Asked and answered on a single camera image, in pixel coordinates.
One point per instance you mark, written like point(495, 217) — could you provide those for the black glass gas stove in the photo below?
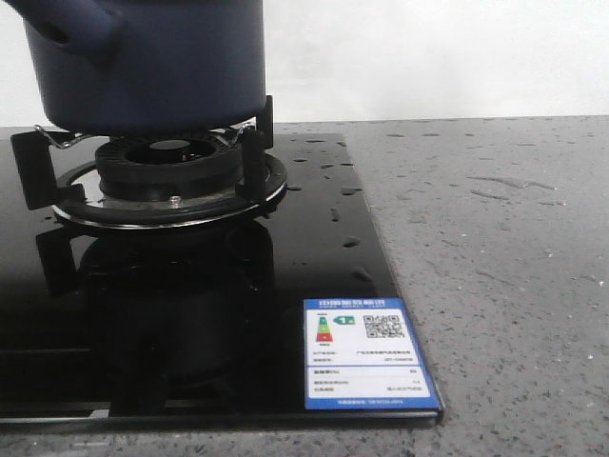
point(199, 327)

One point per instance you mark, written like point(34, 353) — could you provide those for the blue energy label sticker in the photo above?
point(361, 354)

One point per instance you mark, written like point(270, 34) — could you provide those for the right burner with pot support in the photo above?
point(140, 183)

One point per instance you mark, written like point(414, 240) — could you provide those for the dark blue pot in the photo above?
point(131, 67)

